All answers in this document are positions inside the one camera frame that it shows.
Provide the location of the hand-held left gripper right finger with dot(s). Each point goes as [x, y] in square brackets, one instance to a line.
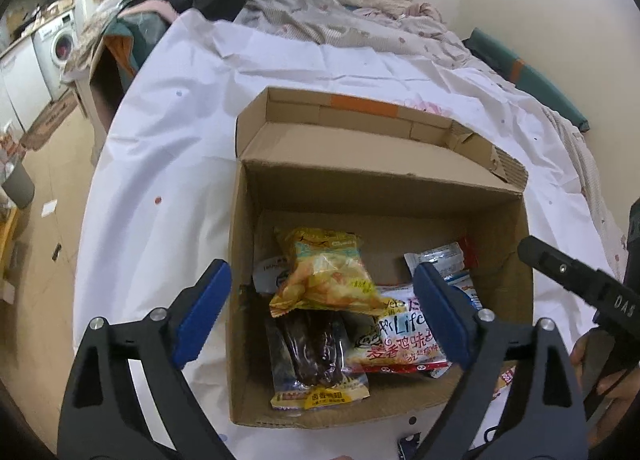
[442, 310]

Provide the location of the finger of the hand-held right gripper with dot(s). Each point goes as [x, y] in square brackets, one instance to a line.
[635, 230]
[575, 272]

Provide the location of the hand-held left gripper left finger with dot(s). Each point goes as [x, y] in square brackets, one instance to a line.
[200, 315]

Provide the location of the blue white snack packet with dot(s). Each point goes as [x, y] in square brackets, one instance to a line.
[462, 290]

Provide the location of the white red chip packet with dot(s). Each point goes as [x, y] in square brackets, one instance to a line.
[400, 335]

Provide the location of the small white snack packet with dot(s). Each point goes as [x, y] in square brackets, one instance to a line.
[435, 255]

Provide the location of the dark meat snack packet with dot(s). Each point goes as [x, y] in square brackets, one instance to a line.
[310, 350]

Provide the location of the yellow chip snack packet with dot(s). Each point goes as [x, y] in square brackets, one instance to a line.
[325, 275]

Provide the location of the brown cardboard box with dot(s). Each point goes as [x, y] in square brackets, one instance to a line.
[380, 185]

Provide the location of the person's right hand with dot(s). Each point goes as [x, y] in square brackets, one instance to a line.
[576, 352]

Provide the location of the small dark floor item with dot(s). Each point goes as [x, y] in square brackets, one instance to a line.
[56, 251]

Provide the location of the white bed sheet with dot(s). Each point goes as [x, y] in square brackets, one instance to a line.
[175, 150]

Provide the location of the teal rolled mat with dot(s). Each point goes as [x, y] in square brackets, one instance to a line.
[540, 85]

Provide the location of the white paper scrap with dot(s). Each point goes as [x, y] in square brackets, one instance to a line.
[50, 208]

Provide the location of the yellow wooden chair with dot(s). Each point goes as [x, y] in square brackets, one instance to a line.
[7, 240]

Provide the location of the grey trash bin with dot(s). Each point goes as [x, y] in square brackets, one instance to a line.
[20, 185]

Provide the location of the brown floor rug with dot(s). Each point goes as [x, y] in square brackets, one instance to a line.
[50, 117]

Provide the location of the white kitchen cabinet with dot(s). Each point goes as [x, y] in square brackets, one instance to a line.
[20, 85]

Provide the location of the pile of clothes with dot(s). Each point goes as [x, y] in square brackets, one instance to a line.
[145, 25]

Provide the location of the white washing machine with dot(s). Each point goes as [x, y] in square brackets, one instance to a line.
[57, 47]

